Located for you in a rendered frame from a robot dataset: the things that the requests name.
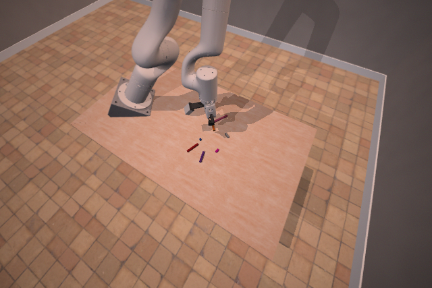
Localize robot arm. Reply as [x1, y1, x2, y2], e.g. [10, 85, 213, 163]
[117, 0, 231, 115]

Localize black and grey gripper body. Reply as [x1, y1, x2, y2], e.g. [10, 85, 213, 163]
[203, 103, 216, 119]

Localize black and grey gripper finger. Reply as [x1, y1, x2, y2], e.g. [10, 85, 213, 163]
[208, 114, 215, 126]

